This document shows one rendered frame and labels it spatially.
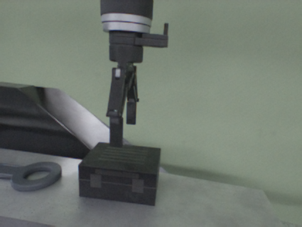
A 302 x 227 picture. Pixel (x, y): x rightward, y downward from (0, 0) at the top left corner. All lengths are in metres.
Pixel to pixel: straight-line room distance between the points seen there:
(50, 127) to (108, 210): 0.45
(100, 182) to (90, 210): 0.06
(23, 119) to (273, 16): 0.91
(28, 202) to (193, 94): 0.55
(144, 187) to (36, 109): 0.54
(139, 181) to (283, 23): 0.59
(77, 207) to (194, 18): 0.62
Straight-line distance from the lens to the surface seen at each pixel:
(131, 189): 0.49
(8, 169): 0.70
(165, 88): 0.71
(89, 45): 0.79
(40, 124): 0.87
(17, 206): 0.57
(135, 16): 0.42
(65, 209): 0.53
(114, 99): 0.39
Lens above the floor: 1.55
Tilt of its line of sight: 16 degrees down
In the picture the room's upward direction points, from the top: 3 degrees clockwise
